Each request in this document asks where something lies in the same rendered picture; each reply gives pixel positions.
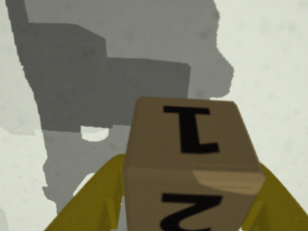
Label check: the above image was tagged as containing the brown calendar cube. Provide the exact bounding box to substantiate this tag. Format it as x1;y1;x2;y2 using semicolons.
122;96;266;231

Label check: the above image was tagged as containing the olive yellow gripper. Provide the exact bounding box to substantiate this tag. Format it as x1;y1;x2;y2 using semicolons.
44;154;308;231

